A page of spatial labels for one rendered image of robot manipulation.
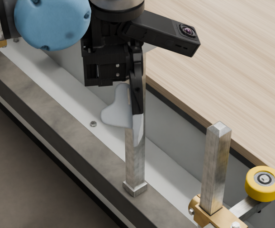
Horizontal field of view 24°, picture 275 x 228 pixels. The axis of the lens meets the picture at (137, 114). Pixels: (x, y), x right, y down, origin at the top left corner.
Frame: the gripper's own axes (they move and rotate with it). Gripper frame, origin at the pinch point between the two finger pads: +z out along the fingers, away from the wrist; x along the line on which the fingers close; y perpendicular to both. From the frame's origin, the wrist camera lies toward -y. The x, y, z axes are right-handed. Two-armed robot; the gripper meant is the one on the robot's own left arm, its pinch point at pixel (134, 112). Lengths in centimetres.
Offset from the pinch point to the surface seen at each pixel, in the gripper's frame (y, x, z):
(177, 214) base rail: -14, -30, 62
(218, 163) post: -18.7, -15.2, 29.2
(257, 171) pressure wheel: -30, -23, 41
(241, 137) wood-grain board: -30, -34, 42
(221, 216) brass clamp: -21, -14, 45
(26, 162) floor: 31, -121, 132
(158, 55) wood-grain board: -15, -69, 42
